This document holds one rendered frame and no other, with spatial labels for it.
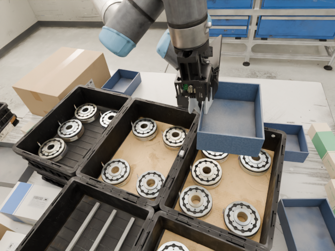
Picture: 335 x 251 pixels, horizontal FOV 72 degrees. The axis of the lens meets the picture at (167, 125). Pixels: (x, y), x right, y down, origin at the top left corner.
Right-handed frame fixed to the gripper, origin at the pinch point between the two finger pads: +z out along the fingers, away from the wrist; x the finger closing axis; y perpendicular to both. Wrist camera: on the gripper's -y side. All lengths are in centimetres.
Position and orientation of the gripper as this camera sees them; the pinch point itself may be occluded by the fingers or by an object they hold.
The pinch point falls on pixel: (202, 107)
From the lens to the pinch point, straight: 62.1
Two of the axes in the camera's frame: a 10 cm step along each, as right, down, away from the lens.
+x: 9.5, 0.4, -3.2
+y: -2.5, 7.3, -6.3
